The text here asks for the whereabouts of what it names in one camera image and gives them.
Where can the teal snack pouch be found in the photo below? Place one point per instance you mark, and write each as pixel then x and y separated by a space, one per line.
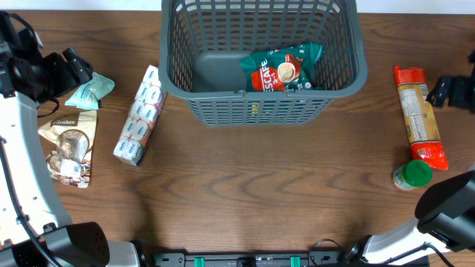
pixel 87 96

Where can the spaghetti pack with red ends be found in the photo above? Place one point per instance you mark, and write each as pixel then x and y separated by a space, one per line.
pixel 419 119

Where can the beige nuts bag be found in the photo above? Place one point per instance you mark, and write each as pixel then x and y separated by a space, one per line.
pixel 73 134

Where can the black rail at table edge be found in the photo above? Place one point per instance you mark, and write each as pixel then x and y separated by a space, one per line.
pixel 245 259

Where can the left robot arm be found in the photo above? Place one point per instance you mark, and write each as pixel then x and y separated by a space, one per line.
pixel 36 229

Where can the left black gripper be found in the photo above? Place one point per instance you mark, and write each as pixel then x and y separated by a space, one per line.
pixel 69 69

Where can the grey plastic basket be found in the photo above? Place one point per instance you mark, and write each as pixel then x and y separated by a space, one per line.
pixel 203 41

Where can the green Nescafe coffee bag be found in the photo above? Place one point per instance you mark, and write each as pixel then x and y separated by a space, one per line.
pixel 286 69

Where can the white tissue pack bundle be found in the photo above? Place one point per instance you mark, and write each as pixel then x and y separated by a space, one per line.
pixel 142 117

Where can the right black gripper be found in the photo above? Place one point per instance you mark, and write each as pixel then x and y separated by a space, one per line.
pixel 452 90

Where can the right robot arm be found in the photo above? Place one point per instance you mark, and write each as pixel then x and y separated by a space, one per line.
pixel 444 215

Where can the green lid jar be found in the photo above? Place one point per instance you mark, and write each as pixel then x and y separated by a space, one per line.
pixel 412 175

